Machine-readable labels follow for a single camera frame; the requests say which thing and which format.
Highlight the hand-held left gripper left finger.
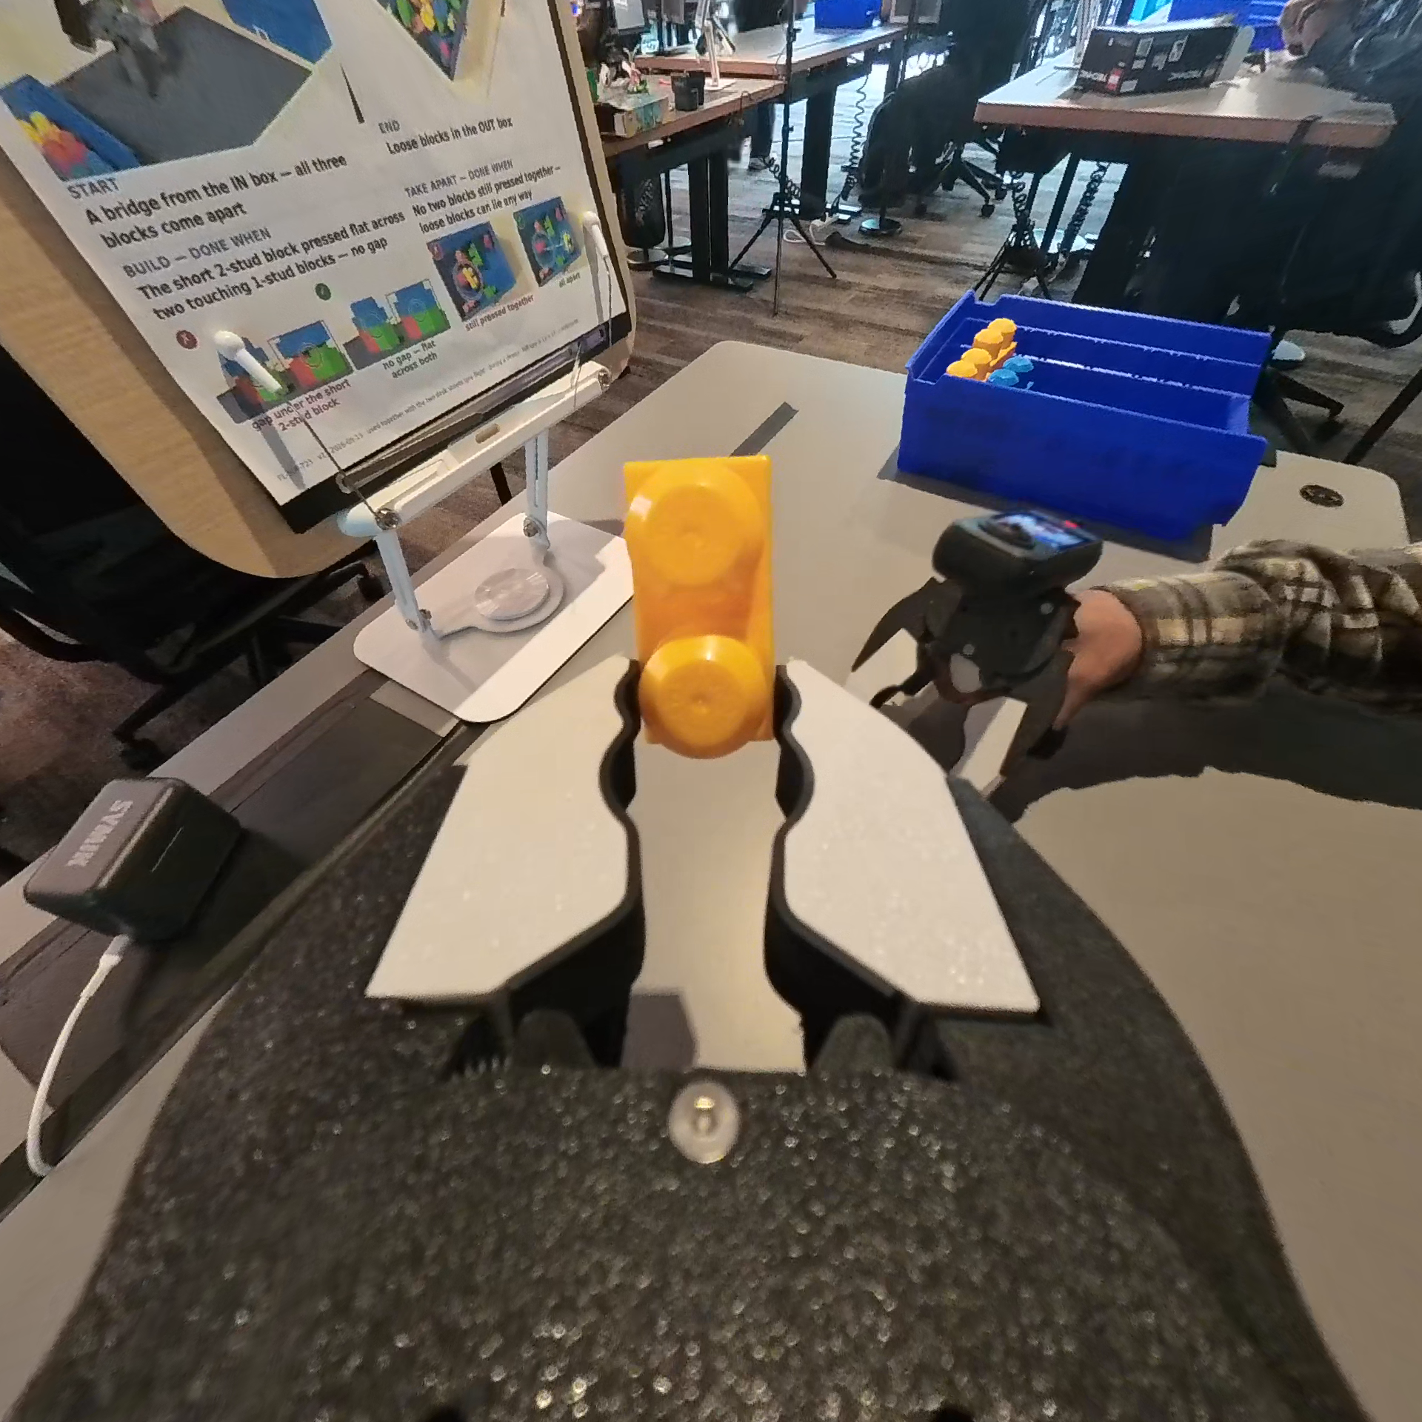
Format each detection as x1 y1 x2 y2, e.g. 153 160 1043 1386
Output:
368 655 649 1061

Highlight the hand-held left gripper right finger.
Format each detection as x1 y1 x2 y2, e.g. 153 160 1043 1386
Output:
771 655 1043 1069

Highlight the blue plastic bin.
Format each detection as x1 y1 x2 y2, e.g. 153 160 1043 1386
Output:
898 291 1273 545

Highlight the person's right hand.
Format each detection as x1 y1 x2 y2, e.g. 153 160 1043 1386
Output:
1053 589 1146 729

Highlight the white document stand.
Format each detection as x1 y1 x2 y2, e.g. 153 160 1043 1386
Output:
0 0 637 722

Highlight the black power adapter cube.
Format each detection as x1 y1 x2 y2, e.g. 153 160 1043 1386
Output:
24 777 242 946

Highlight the black tripod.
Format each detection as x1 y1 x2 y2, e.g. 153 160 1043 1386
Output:
728 0 840 318
977 143 1069 301

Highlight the black office chair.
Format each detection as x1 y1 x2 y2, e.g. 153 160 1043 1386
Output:
0 343 385 778

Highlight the wooden desk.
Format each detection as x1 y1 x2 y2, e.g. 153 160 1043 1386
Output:
975 42 1399 318
639 20 908 223
600 66 784 292

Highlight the printed instruction sheet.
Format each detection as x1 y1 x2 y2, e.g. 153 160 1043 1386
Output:
0 0 615 501

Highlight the white charger cable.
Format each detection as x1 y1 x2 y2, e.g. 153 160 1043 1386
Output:
27 932 138 1179

